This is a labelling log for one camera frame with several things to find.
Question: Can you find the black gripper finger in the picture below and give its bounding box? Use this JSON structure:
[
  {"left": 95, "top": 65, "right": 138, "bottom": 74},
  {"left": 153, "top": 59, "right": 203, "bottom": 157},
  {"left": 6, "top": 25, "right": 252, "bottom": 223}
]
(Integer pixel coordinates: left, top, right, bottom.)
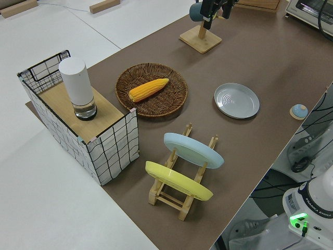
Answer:
[
  {"left": 201, "top": 0, "right": 220, "bottom": 30},
  {"left": 222, "top": 0, "right": 235, "bottom": 19}
]

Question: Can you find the gray metal plate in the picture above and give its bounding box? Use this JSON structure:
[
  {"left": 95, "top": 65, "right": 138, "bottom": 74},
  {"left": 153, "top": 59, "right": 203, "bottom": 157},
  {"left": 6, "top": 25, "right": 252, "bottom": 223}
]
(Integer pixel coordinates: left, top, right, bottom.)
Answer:
[{"left": 214, "top": 82, "right": 260, "bottom": 120}]

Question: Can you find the light blue plate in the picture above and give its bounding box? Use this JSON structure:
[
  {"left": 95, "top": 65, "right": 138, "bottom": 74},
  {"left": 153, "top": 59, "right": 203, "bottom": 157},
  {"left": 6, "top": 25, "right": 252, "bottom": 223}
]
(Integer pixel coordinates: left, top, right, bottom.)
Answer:
[{"left": 163, "top": 132, "right": 225, "bottom": 169}]

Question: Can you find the yellow plate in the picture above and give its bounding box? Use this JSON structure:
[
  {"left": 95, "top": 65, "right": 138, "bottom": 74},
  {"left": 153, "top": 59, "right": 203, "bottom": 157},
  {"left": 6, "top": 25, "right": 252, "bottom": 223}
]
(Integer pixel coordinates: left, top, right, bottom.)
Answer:
[{"left": 145, "top": 160, "right": 214, "bottom": 201}]

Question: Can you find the teal mug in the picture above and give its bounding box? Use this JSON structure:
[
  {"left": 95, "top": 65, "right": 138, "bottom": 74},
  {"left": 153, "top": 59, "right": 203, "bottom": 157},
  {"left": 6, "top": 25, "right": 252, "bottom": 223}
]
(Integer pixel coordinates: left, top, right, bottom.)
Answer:
[{"left": 189, "top": 2, "right": 207, "bottom": 23}]

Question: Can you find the wooden mug tree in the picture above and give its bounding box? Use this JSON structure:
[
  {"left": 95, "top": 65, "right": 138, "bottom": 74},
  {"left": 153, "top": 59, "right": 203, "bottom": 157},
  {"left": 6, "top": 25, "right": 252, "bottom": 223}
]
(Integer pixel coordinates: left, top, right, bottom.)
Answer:
[{"left": 178, "top": 14, "right": 226, "bottom": 55}]

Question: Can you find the brown table mat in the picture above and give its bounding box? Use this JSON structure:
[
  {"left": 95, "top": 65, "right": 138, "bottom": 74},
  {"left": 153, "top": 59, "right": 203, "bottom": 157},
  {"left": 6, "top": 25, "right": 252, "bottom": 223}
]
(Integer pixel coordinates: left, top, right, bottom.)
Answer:
[{"left": 25, "top": 0, "right": 333, "bottom": 250}]

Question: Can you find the cream toaster oven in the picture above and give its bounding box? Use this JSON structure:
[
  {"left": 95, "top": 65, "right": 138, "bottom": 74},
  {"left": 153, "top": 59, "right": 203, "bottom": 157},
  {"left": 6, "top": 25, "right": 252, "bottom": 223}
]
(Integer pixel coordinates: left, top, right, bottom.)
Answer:
[{"left": 284, "top": 0, "right": 333, "bottom": 36}]

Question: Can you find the yellow corn cob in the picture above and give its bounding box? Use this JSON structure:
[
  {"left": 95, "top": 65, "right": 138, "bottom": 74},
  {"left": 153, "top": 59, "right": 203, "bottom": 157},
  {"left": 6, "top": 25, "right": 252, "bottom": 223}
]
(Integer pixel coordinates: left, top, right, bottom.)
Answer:
[{"left": 129, "top": 78, "right": 170, "bottom": 103}]

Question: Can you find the wooden block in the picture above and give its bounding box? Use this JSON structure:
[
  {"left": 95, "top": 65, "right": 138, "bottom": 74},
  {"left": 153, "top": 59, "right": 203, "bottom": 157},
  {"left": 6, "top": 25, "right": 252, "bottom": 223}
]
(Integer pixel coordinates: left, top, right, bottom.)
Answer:
[
  {"left": 89, "top": 0, "right": 121, "bottom": 14},
  {"left": 0, "top": 0, "right": 39, "bottom": 19}
]

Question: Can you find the brown wicker basket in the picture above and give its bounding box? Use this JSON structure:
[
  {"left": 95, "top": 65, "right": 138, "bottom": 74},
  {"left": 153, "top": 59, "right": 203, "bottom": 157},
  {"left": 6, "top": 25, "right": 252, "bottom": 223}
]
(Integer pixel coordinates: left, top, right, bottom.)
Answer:
[{"left": 114, "top": 62, "right": 189, "bottom": 120}]

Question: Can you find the blue bell with wooden knob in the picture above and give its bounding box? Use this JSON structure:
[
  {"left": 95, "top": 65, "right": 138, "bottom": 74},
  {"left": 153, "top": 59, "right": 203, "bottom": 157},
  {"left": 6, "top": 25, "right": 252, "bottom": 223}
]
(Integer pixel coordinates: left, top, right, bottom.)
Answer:
[{"left": 289, "top": 104, "right": 309, "bottom": 121}]

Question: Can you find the white cylinder with clear base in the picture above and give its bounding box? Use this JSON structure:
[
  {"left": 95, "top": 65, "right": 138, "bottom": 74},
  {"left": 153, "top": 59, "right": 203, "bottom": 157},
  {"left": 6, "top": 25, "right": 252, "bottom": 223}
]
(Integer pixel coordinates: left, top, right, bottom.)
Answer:
[{"left": 58, "top": 57, "right": 98, "bottom": 122}]

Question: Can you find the white box with black grid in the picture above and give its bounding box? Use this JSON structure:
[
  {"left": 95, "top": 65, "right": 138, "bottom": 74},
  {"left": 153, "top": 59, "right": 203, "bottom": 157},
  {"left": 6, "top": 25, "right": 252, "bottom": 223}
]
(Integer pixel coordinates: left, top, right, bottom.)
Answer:
[{"left": 17, "top": 49, "right": 140, "bottom": 186}]

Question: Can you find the dark round disc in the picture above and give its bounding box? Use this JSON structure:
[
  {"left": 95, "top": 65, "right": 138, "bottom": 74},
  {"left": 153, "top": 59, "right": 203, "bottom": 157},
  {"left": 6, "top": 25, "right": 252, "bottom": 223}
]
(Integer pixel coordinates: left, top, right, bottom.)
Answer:
[{"left": 251, "top": 168, "right": 309, "bottom": 222}]

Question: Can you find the wooden dish rack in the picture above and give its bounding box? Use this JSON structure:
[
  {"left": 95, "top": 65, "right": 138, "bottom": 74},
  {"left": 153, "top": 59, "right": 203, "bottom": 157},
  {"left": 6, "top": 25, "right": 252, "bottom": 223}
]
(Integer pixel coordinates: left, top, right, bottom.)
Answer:
[{"left": 148, "top": 122, "right": 219, "bottom": 221}]

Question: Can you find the thin blue cable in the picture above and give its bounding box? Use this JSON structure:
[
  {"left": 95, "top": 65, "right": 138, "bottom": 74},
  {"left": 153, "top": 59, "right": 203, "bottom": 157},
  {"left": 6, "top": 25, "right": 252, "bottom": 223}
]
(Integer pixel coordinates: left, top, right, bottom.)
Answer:
[{"left": 39, "top": 0, "right": 89, "bottom": 13}]

